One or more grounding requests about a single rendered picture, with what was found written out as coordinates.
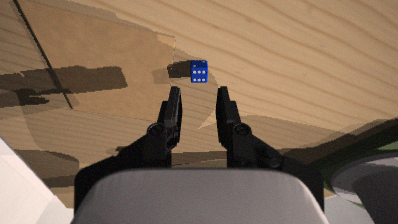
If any blue die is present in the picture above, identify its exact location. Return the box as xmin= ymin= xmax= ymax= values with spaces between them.
xmin=190 ymin=60 xmax=208 ymax=83

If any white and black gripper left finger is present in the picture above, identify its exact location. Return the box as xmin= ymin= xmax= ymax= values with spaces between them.
xmin=74 ymin=86 xmax=182 ymax=214

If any brown flat mat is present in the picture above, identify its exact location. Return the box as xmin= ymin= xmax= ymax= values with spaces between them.
xmin=17 ymin=0 xmax=175 ymax=121

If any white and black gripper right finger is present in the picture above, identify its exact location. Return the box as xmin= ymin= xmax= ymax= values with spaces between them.
xmin=215 ymin=86 xmax=325 ymax=215

